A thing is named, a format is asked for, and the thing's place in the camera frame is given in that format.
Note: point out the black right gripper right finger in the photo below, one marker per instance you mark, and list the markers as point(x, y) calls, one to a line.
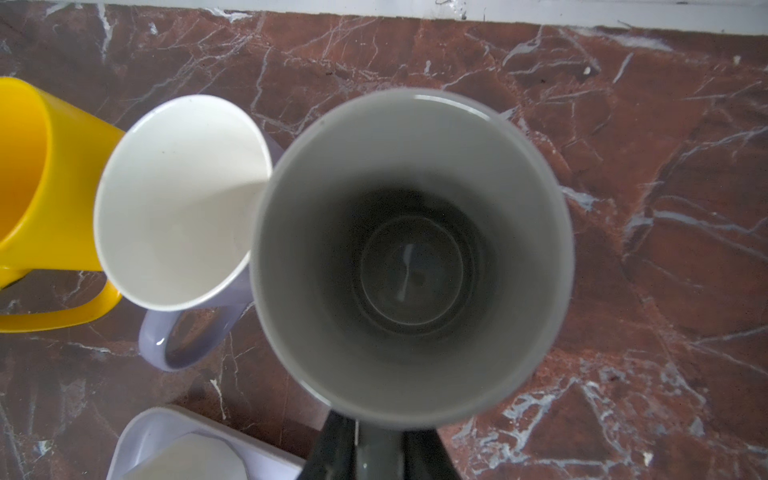
point(426, 457)

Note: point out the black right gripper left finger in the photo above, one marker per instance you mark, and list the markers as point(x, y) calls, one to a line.
point(333, 454)

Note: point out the white faceted mug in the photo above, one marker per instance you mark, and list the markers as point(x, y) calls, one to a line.
point(193, 456)

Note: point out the grey mug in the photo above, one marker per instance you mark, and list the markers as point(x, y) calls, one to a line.
point(412, 264)

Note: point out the purple mug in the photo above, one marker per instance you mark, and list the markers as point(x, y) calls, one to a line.
point(174, 221)

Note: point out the yellow mug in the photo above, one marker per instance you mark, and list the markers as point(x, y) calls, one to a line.
point(52, 158)

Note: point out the lavender tray mat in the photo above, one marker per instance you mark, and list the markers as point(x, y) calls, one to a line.
point(157, 428)

